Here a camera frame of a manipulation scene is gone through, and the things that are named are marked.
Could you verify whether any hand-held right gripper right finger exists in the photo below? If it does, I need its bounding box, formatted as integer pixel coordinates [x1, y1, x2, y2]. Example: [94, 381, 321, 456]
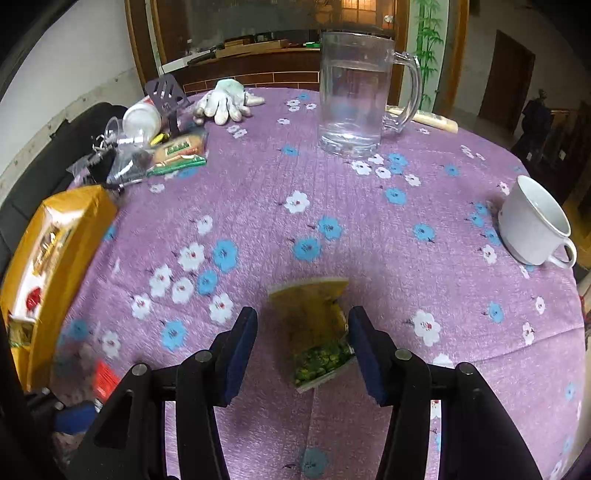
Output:
[347, 305, 543, 480]

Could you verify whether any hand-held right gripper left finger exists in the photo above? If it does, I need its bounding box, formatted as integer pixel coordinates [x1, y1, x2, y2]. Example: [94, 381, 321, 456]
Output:
[67, 307, 259, 480]

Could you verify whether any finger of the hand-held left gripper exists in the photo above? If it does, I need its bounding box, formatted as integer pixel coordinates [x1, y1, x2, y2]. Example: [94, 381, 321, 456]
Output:
[55, 401, 99, 432]

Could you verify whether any yellow-edged cardboard box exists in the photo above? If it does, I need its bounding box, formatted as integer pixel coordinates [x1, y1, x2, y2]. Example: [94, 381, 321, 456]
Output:
[0, 185, 118, 393]

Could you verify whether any red gold-script candy packet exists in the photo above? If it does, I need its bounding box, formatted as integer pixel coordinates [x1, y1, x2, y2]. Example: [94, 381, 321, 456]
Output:
[92, 360, 122, 400]

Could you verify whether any white ceramic cup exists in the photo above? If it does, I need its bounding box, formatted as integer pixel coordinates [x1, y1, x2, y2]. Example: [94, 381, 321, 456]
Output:
[498, 174, 578, 269]

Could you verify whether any green striped biscuit packet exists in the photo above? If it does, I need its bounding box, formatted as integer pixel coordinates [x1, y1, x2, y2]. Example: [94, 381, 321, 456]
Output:
[147, 130, 208, 177]

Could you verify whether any clear plastic bag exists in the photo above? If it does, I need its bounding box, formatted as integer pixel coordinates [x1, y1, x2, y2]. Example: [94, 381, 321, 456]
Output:
[67, 117, 155, 188]

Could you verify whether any cream tube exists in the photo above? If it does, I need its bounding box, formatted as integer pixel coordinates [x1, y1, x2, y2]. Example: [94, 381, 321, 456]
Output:
[385, 105, 459, 134]

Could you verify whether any white work glove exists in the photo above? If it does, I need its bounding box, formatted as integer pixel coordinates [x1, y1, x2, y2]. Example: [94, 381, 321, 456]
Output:
[193, 78, 266, 125]

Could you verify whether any clear glass mug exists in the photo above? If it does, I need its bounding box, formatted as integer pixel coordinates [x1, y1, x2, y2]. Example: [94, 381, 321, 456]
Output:
[316, 30, 424, 158]

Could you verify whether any white round container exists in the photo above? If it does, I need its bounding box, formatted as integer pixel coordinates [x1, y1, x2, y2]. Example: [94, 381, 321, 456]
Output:
[121, 102, 162, 145]

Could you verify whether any black sofa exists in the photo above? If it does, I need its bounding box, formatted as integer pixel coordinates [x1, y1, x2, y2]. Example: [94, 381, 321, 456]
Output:
[0, 102, 127, 278]

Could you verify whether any black phone stand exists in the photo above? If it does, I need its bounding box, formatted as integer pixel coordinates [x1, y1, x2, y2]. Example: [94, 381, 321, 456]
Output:
[144, 76, 192, 139]

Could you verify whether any dark standing figure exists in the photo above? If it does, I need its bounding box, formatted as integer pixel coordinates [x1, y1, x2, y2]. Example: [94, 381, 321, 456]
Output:
[510, 89, 555, 162]

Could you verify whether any wooden counter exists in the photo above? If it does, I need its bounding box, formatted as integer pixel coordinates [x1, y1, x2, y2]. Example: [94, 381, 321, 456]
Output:
[159, 39, 324, 95]

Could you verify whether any brown wooden door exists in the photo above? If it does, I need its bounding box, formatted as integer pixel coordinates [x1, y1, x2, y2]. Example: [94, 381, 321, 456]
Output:
[478, 30, 536, 134]

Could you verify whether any green bamboo wall decoration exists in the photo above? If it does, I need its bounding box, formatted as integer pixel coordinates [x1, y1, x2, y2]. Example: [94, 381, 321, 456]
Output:
[413, 0, 446, 112]

